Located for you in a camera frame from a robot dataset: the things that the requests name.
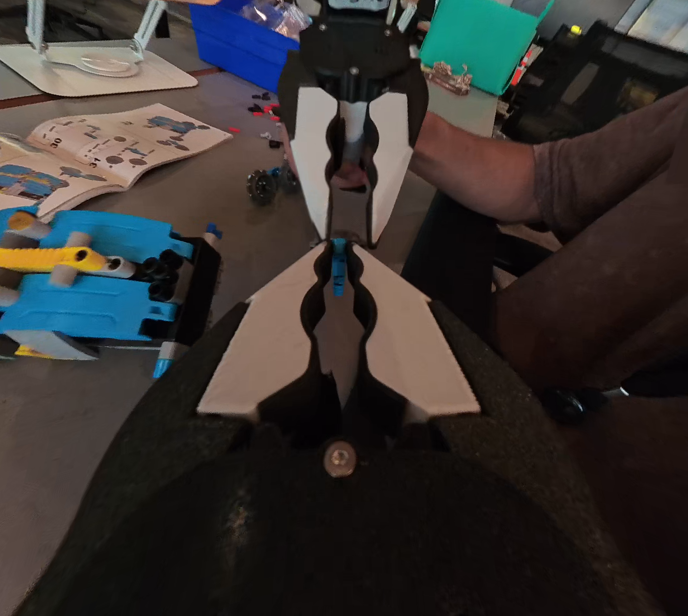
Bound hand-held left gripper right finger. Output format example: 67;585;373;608
349;243;482;420

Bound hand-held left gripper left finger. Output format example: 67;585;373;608
197;241;331;422

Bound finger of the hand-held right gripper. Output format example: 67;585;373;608
289;86;345;242
364;91;415;248

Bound blue brick-built toy model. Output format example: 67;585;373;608
0;207;224;380

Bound white desk lamp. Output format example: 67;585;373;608
0;0;201;98

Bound pile of small building pieces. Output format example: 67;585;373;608
247;91;293;149

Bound small brown printed box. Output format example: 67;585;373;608
422;61;474;96

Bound clear plastic bags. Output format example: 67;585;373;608
239;0;312;41

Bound teal plastic container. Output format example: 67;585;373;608
419;0;555;96

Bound blue plastic bin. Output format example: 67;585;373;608
189;0;302;90

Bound bright orange object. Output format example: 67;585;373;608
511;47;535;87

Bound black chair base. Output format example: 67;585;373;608
540;366;688;426

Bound open instruction booklet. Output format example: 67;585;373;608
0;102;233;221

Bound person's brown shirt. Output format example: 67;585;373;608
494;86;688;396

